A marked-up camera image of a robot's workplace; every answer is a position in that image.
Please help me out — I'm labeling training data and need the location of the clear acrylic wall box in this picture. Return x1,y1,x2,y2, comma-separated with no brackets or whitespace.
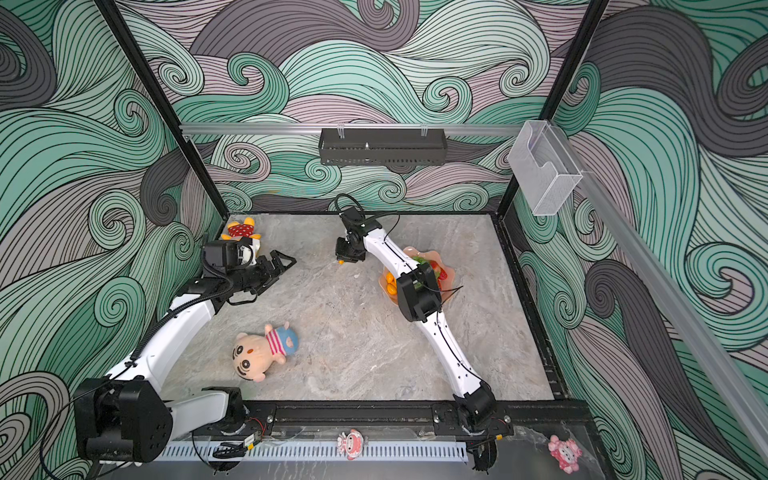
507,120,583,217

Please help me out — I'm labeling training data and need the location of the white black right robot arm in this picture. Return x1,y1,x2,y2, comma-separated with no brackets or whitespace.
333,193,497,435

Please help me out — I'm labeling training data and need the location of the white slotted cable duct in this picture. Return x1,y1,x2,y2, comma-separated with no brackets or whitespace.
156,440,469,463

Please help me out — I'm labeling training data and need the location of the black wall tray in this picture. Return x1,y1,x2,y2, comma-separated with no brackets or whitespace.
318,129,448,167

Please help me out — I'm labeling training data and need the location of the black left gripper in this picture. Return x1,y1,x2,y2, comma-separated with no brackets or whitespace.
228,251,296,295

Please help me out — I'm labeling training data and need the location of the pink white chopper figurine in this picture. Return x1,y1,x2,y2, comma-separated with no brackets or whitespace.
336,429,365,461

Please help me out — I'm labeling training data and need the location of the aluminium wall rail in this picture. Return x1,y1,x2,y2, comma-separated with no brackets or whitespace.
179,122,522,137

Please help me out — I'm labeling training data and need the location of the boy doll plush toy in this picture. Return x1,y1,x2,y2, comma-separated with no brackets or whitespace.
232,322,299,382

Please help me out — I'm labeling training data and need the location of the pink melody figurine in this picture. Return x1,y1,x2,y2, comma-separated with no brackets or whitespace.
548,435,583,474

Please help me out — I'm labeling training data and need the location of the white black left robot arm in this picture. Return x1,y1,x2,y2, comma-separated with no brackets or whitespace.
73,238,296,463

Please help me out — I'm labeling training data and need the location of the pink scalloped fruit bowl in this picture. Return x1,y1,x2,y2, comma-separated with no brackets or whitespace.
378,246,456,305

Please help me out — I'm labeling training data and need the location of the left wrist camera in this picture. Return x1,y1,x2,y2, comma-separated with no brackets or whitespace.
202,237,260,272

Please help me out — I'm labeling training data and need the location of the yellow cow plush toy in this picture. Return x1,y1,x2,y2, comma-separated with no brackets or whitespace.
220,217,261,241

